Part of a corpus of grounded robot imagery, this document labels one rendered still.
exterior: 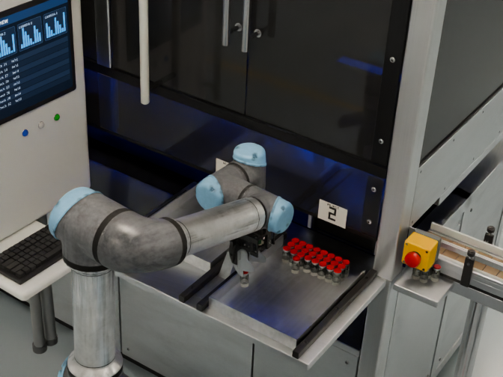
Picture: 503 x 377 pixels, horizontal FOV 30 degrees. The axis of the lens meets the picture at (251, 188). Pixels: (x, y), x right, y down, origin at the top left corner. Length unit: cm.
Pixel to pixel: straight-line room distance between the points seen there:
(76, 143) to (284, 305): 85
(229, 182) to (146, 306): 120
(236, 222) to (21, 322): 195
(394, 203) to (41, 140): 102
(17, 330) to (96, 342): 177
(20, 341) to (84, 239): 192
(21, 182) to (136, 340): 85
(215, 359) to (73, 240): 140
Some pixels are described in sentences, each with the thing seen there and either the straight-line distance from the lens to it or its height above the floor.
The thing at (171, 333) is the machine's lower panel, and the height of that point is 30.
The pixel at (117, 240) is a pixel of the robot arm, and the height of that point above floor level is 141.
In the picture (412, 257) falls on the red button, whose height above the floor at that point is 101.
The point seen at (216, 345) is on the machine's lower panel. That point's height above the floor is 35.
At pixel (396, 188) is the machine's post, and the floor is 117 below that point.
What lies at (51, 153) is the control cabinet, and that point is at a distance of 279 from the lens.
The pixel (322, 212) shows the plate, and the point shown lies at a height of 101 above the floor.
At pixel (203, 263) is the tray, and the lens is 249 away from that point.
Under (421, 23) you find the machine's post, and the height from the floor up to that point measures 161.
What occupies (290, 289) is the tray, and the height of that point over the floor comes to 88.
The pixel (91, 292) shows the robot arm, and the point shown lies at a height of 124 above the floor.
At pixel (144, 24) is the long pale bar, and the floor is 142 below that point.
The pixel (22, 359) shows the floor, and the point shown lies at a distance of 358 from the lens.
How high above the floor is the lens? 242
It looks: 33 degrees down
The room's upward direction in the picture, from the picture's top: 3 degrees clockwise
